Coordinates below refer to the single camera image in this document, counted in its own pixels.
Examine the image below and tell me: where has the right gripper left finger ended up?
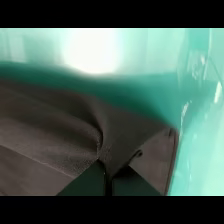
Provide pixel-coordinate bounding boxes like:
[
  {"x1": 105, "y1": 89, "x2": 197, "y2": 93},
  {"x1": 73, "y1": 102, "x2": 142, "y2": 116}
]
[{"x1": 56, "y1": 160, "x2": 108, "y2": 197}]

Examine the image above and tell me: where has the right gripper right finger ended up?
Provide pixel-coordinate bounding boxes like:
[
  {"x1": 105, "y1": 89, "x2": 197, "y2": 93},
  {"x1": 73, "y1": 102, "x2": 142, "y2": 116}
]
[{"x1": 111, "y1": 165, "x2": 162, "y2": 197}]

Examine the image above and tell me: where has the black garment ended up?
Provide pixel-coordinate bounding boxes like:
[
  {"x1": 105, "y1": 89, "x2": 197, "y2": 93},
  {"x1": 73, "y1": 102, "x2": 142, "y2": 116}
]
[{"x1": 0, "y1": 77, "x2": 181, "y2": 197}]

